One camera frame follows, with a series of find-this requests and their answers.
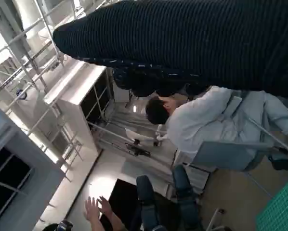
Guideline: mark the seated person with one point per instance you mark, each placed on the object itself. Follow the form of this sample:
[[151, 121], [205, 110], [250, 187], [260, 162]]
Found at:
[[206, 120]]

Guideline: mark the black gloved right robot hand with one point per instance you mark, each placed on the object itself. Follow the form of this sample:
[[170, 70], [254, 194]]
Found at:
[[182, 36]]

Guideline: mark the grey chair on casters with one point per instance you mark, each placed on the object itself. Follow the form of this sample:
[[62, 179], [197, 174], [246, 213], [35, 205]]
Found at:
[[226, 154]]

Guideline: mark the black monitor screen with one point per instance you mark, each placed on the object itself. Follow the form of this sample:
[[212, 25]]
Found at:
[[122, 197]]

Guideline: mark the dark blue office chair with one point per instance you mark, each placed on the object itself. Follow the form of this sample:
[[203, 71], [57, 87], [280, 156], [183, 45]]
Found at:
[[145, 197], [182, 187]]

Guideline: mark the white open shelf cabinet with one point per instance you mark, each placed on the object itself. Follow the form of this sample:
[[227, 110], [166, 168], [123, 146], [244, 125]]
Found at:
[[71, 113]]

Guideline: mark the dark window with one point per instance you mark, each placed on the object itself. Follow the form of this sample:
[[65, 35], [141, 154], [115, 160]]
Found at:
[[6, 183]]

